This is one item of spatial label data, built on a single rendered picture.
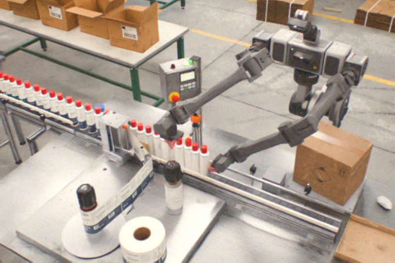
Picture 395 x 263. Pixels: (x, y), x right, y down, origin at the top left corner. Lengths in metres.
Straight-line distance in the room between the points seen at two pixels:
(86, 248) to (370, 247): 1.32
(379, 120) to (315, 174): 2.28
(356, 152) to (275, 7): 4.09
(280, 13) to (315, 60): 3.87
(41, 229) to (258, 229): 1.05
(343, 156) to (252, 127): 2.06
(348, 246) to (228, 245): 0.56
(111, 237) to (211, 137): 0.96
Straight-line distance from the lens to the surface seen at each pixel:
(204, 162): 2.43
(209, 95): 2.03
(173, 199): 2.26
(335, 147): 2.41
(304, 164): 2.46
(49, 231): 2.40
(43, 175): 2.77
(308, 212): 2.39
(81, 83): 5.17
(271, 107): 4.61
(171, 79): 2.28
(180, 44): 4.36
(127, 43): 3.99
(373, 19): 6.42
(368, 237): 2.42
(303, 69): 2.48
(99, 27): 4.25
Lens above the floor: 2.61
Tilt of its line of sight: 36 degrees down
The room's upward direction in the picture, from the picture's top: 2 degrees counter-clockwise
